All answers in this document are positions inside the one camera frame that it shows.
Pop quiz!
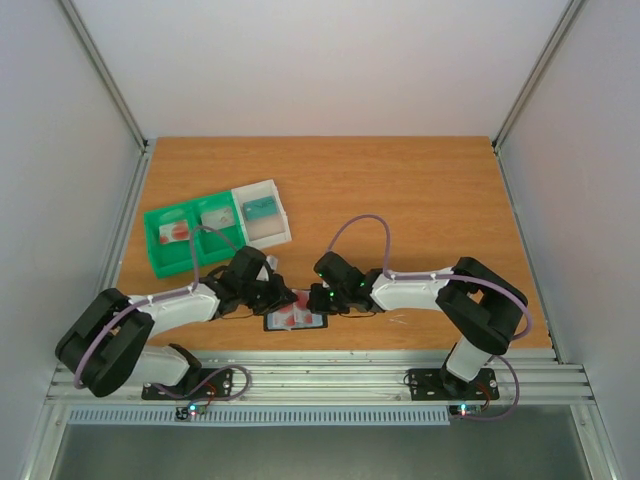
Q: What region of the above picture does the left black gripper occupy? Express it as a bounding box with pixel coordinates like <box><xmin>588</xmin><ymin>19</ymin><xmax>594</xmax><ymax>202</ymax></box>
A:
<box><xmin>241</xmin><ymin>274</ymin><xmax>299</xmax><ymax>316</ymax></box>

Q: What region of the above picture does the black card holder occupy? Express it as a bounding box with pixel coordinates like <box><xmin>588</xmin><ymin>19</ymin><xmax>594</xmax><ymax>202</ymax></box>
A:
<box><xmin>263</xmin><ymin>290</ymin><xmax>328</xmax><ymax>332</ymax></box>

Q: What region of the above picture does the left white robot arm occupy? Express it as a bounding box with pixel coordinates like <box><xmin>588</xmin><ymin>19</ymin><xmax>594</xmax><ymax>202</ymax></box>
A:
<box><xmin>55</xmin><ymin>246</ymin><xmax>297</xmax><ymax>400</ymax></box>

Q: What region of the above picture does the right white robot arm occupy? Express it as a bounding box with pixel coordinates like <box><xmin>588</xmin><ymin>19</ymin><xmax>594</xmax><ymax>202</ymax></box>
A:
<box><xmin>307</xmin><ymin>252</ymin><xmax>531</xmax><ymax>399</ymax></box>

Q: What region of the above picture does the teal credit card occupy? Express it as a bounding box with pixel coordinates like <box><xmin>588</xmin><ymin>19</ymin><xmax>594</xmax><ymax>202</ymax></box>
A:
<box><xmin>242</xmin><ymin>196</ymin><xmax>279</xmax><ymax>221</ymax></box>

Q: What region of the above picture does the grey credit card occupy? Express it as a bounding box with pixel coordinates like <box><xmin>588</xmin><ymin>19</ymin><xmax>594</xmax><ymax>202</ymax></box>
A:
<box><xmin>200</xmin><ymin>206</ymin><xmax>236</xmax><ymax>230</ymax></box>

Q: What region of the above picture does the red white card in tray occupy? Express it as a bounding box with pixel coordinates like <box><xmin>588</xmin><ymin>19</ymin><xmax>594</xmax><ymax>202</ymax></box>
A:
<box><xmin>158</xmin><ymin>220</ymin><xmax>190</xmax><ymax>245</ymax></box>

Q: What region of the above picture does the clear plastic tray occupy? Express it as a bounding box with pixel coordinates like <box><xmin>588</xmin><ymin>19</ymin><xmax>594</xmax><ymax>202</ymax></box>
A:
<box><xmin>231</xmin><ymin>179</ymin><xmax>292</xmax><ymax>250</ymax></box>

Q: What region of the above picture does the green plastic tray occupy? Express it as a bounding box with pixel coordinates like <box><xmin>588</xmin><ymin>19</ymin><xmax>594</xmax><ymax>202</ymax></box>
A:
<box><xmin>143</xmin><ymin>191</ymin><xmax>246</xmax><ymax>278</ymax></box>

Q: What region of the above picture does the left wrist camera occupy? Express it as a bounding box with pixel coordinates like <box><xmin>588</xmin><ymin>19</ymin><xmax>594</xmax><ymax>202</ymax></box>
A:
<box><xmin>266</xmin><ymin>255</ymin><xmax>278</xmax><ymax>272</ymax></box>

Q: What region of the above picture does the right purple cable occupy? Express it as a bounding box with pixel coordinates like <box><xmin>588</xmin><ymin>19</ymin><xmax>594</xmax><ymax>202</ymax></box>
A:
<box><xmin>327</xmin><ymin>214</ymin><xmax>532</xmax><ymax>424</ymax></box>

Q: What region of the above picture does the purple cable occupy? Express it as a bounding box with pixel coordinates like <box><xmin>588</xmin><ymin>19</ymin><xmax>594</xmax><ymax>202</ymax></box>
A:
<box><xmin>327</xmin><ymin>214</ymin><xmax>532</xmax><ymax>424</ymax></box>
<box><xmin>72</xmin><ymin>225</ymin><xmax>251</xmax><ymax>401</ymax></box>

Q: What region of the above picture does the aluminium rail frame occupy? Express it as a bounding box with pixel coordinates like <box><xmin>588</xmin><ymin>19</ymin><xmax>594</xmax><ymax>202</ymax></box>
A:
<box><xmin>45</xmin><ymin>349</ymin><xmax>596</xmax><ymax>407</ymax></box>

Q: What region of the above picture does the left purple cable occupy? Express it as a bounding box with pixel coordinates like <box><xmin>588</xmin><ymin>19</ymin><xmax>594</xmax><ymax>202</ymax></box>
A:
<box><xmin>72</xmin><ymin>225</ymin><xmax>251</xmax><ymax>401</ymax></box>

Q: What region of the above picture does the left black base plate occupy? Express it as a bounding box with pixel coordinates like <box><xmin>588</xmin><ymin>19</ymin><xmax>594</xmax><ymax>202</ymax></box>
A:
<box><xmin>141</xmin><ymin>368</ymin><xmax>233</xmax><ymax>401</ymax></box>

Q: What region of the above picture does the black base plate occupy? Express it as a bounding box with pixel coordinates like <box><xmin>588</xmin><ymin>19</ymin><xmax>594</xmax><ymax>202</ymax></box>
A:
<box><xmin>403</xmin><ymin>368</ymin><xmax>500</xmax><ymax>401</ymax></box>
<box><xmin>141</xmin><ymin>368</ymin><xmax>233</xmax><ymax>401</ymax></box>

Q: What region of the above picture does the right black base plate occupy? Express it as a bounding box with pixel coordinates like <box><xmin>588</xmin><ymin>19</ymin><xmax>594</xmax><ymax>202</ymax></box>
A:
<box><xmin>403</xmin><ymin>368</ymin><xmax>500</xmax><ymax>401</ymax></box>

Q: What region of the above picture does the grey slotted cable duct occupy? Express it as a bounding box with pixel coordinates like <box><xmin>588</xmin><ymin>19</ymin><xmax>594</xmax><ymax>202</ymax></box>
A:
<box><xmin>67</xmin><ymin>405</ymin><xmax>450</xmax><ymax>428</ymax></box>

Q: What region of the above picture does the left frame post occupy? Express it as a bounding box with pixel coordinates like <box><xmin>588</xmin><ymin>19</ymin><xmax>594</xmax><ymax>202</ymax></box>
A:
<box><xmin>56</xmin><ymin>0</ymin><xmax>148</xmax><ymax>152</ymax></box>

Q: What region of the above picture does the frame post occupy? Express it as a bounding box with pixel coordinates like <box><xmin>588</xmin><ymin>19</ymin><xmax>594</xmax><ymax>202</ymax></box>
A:
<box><xmin>56</xmin><ymin>0</ymin><xmax>148</xmax><ymax>152</ymax></box>
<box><xmin>491</xmin><ymin>0</ymin><xmax>588</xmax><ymax>155</ymax></box>

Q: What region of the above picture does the right frame post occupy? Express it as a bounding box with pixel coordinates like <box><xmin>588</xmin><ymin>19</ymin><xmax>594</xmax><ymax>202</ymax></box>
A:
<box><xmin>491</xmin><ymin>0</ymin><xmax>588</xmax><ymax>155</ymax></box>

